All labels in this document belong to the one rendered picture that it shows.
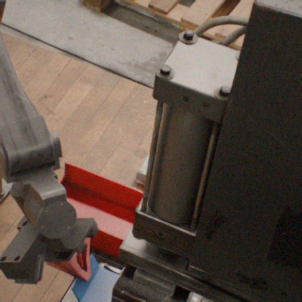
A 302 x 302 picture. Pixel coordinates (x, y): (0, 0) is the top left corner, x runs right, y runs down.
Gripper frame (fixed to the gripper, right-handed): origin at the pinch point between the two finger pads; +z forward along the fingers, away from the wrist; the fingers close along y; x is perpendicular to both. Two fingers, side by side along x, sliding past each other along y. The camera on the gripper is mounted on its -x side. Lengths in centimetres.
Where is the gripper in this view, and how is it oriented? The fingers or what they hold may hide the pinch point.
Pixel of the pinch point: (84, 274)
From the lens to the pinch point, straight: 133.2
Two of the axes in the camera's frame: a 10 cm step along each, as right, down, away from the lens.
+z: 3.9, 7.6, 5.1
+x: 3.8, -6.4, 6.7
